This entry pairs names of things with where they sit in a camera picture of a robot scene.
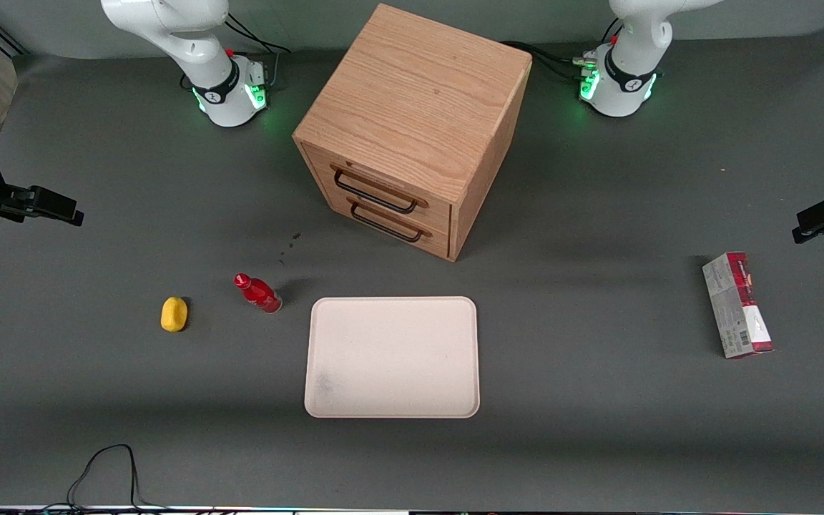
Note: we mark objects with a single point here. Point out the red coke bottle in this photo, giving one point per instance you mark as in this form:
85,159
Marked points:
260,295

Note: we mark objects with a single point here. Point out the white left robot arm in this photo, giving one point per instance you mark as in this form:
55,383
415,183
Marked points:
623,89

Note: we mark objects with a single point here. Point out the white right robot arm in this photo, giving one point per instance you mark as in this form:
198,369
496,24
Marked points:
229,100

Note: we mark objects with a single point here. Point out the pale pink plastic tray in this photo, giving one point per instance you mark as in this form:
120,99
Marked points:
392,357

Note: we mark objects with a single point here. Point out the red and grey carton box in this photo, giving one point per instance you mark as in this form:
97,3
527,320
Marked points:
735,304

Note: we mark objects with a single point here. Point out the yellow lemon toy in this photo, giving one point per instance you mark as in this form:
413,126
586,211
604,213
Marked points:
174,315

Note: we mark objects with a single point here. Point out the wooden drawer front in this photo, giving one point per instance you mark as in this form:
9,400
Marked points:
390,179
437,243

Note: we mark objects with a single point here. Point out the wooden drawer cabinet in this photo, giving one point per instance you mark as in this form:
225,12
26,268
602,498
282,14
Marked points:
412,93

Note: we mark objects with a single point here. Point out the aluminium frame rail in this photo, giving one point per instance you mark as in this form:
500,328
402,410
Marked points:
6,37

